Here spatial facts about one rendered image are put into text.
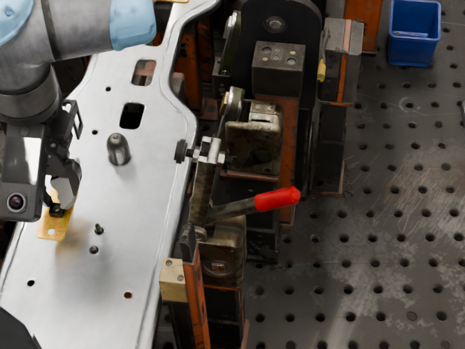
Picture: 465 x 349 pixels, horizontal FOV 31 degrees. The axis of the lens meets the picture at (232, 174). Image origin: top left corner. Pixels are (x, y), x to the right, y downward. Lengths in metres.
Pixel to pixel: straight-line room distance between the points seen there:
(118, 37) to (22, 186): 0.21
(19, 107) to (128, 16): 0.16
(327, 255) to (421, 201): 0.21
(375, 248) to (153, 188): 0.47
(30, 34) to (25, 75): 0.05
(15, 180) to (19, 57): 0.16
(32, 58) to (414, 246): 0.83
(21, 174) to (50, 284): 0.20
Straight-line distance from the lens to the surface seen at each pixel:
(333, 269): 1.44
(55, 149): 0.99
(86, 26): 0.86
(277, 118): 1.14
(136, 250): 1.12
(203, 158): 0.92
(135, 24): 0.86
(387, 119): 1.63
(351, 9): 1.65
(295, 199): 0.98
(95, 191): 1.18
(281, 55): 1.15
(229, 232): 1.06
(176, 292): 1.04
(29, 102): 0.92
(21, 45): 0.86
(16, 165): 0.97
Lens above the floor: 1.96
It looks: 55 degrees down
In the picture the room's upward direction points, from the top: 3 degrees counter-clockwise
